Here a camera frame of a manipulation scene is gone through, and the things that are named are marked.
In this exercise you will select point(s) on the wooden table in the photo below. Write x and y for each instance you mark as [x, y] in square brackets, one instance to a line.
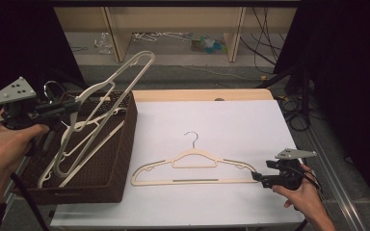
[179, 95]

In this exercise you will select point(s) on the clear plastic bag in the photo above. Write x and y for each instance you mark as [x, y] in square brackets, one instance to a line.
[103, 43]

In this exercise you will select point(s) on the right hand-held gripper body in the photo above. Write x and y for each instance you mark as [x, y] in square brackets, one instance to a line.
[289, 173]

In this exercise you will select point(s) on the metal rail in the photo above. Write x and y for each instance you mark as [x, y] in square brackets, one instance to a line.
[337, 179]
[11, 199]

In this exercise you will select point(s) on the beige shelf unit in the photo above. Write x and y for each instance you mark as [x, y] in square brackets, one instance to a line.
[173, 19]

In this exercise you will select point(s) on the brown woven basket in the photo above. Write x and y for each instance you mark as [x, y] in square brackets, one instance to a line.
[109, 166]

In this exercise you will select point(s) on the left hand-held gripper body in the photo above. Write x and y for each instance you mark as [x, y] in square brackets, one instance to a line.
[16, 93]

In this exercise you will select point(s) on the beige plastic clothes hanger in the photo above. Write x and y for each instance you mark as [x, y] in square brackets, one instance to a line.
[102, 143]
[91, 89]

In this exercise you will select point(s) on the beige hanger with grey strips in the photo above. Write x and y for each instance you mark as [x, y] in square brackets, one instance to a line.
[194, 151]

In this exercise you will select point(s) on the person's right hand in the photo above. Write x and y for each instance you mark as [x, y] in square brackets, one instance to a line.
[305, 195]

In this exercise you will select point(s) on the white sheet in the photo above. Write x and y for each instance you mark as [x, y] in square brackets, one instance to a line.
[205, 122]

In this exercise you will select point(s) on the person's left hand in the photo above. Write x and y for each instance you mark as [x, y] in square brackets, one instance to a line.
[3, 147]

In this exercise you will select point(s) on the colourful plastic toys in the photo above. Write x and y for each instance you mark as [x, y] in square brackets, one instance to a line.
[207, 44]

